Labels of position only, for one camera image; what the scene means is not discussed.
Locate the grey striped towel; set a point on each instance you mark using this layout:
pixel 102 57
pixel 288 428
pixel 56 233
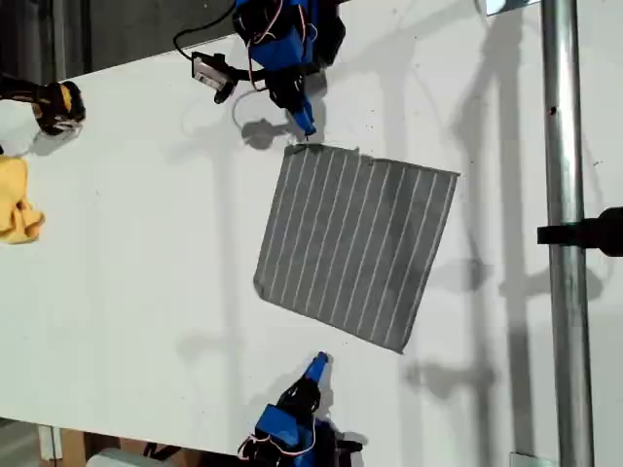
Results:
pixel 355 248

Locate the brown cardboard box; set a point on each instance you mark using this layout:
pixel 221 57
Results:
pixel 126 445

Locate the white plastic container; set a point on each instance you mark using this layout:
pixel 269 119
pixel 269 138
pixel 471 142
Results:
pixel 117 458

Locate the black yellow power tool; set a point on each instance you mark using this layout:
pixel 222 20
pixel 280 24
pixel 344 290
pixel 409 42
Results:
pixel 56 107

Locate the white table leg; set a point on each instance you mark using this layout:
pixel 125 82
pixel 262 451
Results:
pixel 49 442

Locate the black clamp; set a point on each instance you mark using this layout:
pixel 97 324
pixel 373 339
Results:
pixel 584 232

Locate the yellow cloth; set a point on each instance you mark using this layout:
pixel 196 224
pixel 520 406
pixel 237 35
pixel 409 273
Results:
pixel 14 204

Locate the black camera box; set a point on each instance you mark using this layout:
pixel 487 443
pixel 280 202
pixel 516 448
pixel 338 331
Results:
pixel 209 70
pixel 349 444

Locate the steel post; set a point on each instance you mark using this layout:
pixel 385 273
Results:
pixel 564 146

